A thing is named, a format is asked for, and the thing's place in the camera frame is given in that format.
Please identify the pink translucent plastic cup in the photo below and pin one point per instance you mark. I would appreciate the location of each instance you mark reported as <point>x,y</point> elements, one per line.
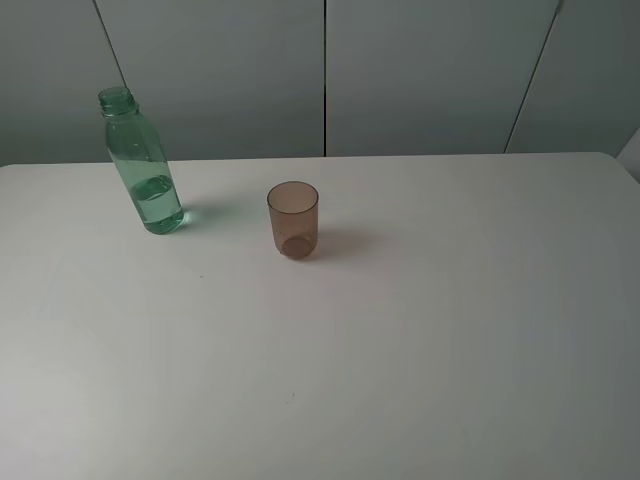
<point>293,211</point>

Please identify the green transparent water bottle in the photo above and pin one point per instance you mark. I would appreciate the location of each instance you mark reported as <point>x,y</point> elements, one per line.
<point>135,148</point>

